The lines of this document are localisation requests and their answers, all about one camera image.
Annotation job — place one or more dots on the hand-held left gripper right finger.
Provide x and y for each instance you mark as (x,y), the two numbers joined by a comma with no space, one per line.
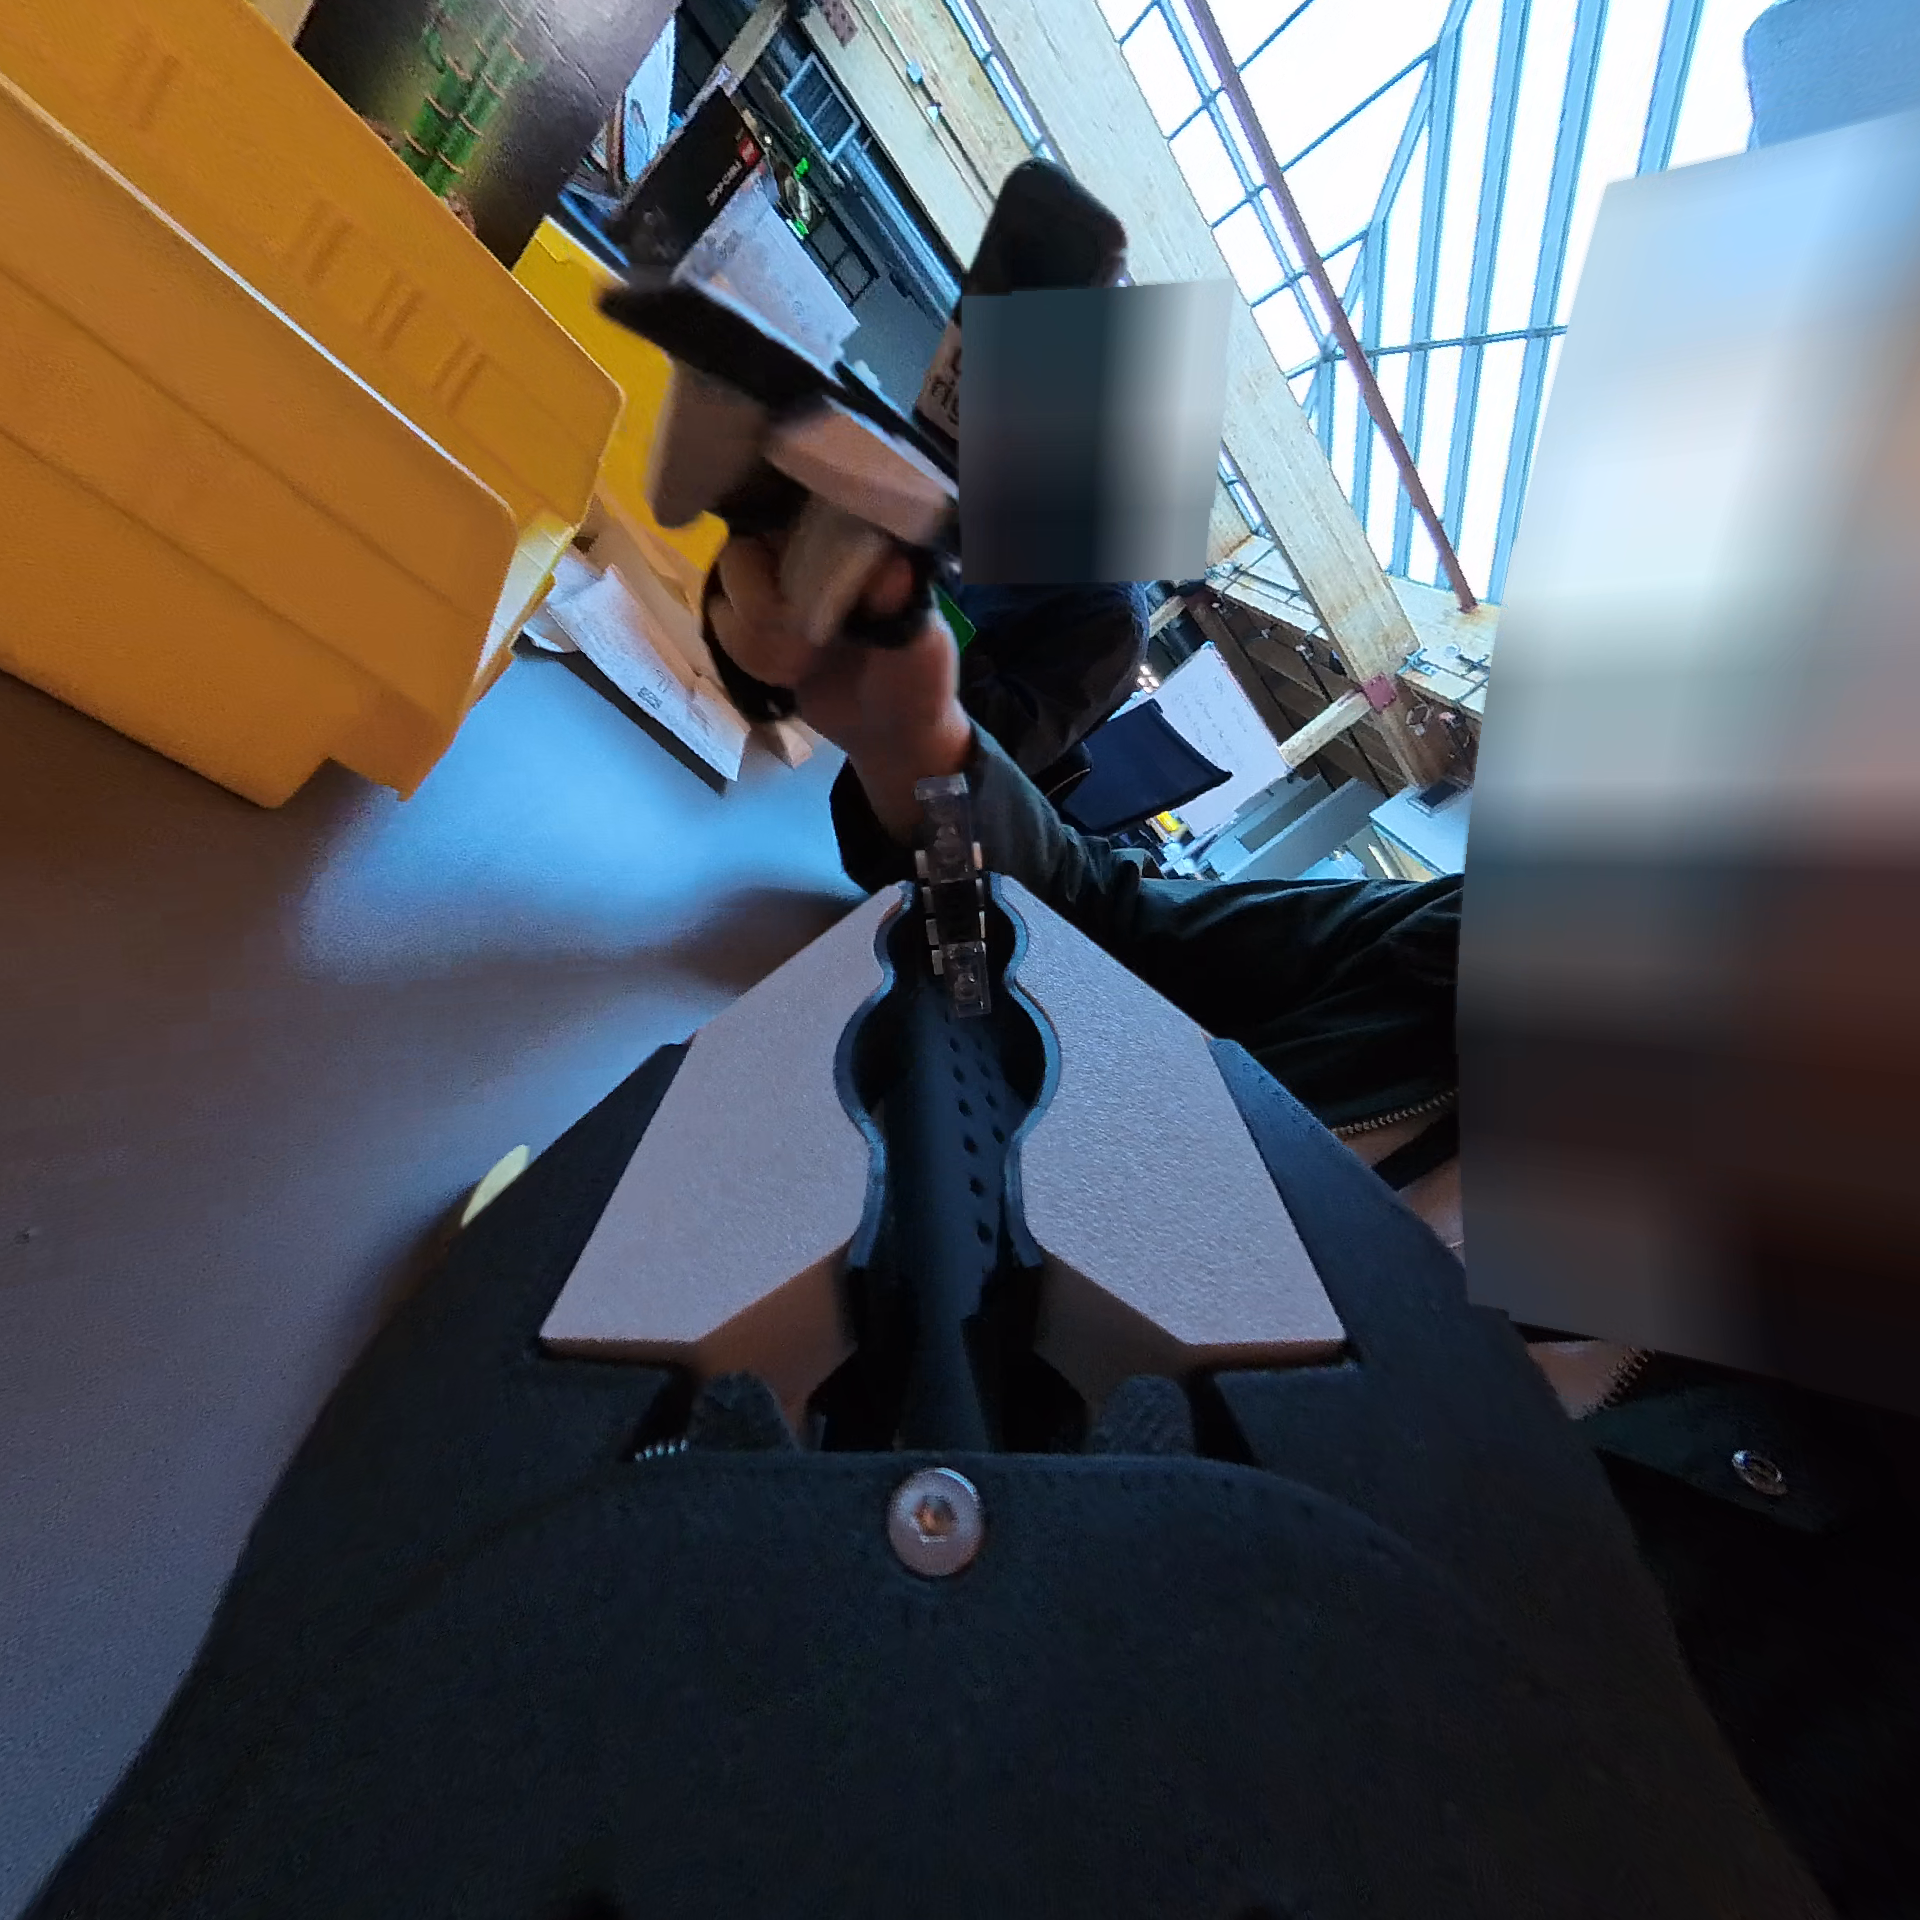
(1161,1185)

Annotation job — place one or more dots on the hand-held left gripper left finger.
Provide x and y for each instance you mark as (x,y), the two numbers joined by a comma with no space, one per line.
(727,1185)

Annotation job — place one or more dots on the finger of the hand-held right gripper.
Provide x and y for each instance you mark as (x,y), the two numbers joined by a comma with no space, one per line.
(863,474)
(713,435)

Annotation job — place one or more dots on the white and clear brick strip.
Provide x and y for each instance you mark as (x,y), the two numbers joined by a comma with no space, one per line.
(953,916)

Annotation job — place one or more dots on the large yellow plastic bin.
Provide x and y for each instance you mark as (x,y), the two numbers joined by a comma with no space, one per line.
(255,495)

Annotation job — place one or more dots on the person's right forearm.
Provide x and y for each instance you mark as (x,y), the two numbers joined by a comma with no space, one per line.
(1051,869)

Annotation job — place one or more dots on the grey desk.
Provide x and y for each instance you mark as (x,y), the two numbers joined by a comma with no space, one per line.
(300,1020)

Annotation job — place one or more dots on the person's right hand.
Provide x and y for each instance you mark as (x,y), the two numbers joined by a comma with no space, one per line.
(855,706)

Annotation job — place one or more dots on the black perforated pad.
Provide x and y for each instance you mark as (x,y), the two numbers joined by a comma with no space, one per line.
(953,1171)

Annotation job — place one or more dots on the white papers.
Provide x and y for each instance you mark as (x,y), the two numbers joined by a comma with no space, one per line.
(630,661)

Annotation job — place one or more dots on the red ceiling pipe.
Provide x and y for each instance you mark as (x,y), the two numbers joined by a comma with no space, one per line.
(1333,300)

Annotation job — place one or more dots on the black panel with green print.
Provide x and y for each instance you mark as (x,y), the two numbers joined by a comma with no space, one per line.
(540,106)

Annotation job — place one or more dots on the dark blue fabric chair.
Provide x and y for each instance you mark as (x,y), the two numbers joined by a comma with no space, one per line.
(1149,764)

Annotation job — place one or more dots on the white board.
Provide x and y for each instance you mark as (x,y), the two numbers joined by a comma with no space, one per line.
(1224,706)

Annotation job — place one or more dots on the skylight window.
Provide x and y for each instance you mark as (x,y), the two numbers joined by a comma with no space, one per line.
(1500,149)

